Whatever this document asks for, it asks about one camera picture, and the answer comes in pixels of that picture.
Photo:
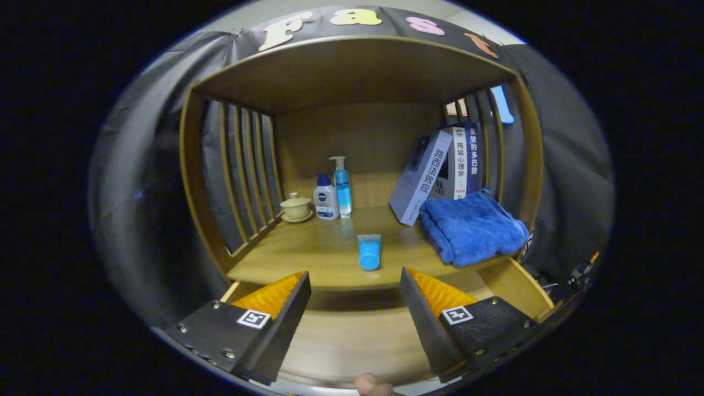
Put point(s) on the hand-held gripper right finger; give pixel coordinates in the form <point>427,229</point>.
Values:
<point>423,324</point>

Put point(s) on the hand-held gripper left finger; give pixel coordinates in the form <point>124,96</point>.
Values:
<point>280,335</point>

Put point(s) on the wooden drawer with black knob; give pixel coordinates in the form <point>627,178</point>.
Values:
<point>352,335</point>

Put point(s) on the blue tube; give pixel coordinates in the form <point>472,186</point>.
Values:
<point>369,253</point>

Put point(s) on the wooden countertop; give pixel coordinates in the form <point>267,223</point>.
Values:
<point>319,253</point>

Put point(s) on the wooden cabinet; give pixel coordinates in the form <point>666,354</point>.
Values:
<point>357,143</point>

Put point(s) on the blue folded towel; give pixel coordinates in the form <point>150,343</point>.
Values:
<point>470,231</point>

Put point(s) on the beige lidded teacup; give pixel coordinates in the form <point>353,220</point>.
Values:
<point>296,209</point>

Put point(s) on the white lotion bottle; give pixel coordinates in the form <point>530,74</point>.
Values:
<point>325,202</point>

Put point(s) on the grey leaning book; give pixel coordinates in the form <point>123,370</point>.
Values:
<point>421,181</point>

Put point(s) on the blue pump bottle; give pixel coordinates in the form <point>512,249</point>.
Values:
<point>343,192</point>

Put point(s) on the white spine book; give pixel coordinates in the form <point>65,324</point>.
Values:
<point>455,165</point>

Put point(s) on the black device with orange tip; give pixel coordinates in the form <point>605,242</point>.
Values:
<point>583,272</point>

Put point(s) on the dark blue book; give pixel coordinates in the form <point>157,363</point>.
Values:
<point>473,159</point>

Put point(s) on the black backdrop cloth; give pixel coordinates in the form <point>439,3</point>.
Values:
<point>137,165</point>

